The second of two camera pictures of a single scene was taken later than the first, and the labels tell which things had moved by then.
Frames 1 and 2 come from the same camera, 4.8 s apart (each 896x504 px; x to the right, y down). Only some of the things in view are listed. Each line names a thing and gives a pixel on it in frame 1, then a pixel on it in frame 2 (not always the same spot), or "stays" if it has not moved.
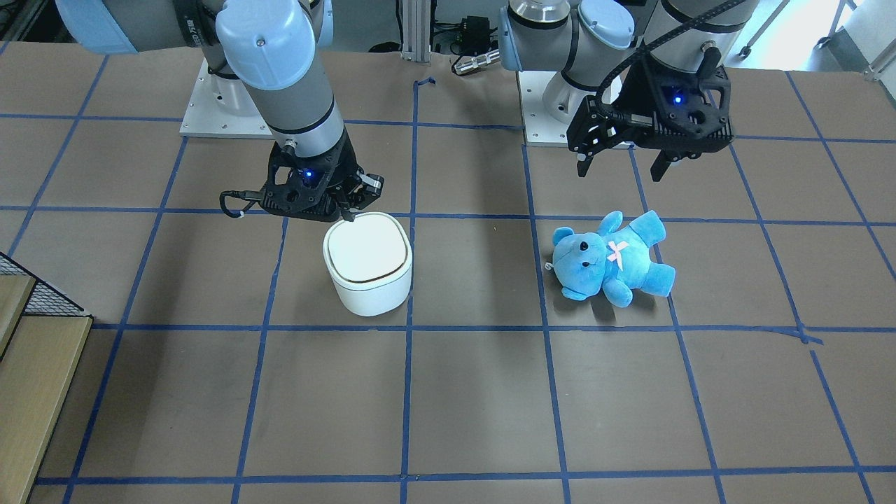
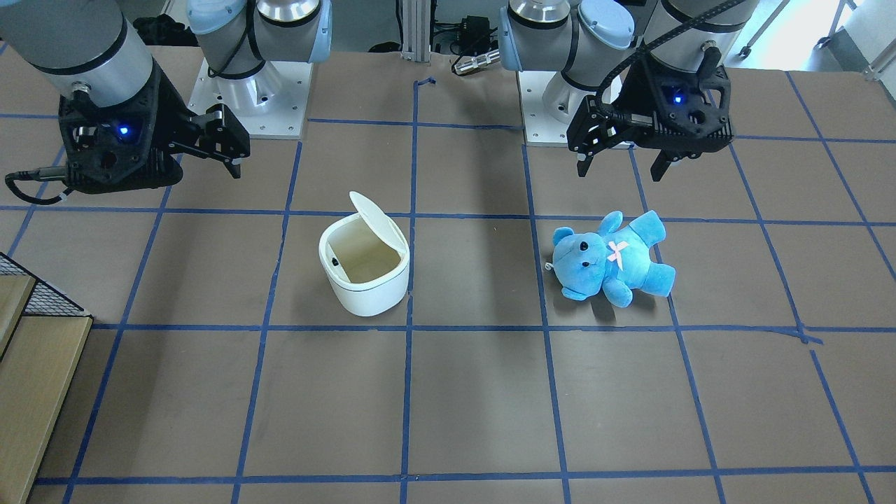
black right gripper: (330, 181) to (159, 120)
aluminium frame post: (416, 30) stays
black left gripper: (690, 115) stays
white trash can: (369, 261) stays
